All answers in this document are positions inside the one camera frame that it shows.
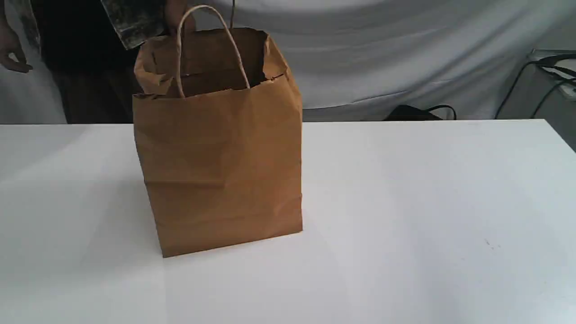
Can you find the person's right hand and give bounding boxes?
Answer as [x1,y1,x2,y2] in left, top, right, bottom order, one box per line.
[0,21,33,73]

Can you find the person's left hand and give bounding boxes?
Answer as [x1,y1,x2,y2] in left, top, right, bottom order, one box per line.
[164,0,190,36]

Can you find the brown paper bag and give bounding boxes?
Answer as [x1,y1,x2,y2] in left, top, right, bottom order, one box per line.
[132,4,303,257]

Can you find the person in patterned jacket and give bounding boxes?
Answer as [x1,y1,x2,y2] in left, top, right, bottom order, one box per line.
[1,0,169,124]

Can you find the white backdrop cloth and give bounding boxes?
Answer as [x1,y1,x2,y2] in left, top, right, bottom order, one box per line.
[1,0,575,124]

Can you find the black object behind table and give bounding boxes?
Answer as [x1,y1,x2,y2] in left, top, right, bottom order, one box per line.
[383,104,457,122]

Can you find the black cables at right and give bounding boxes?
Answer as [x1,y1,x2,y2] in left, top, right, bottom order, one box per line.
[494,52,576,120]

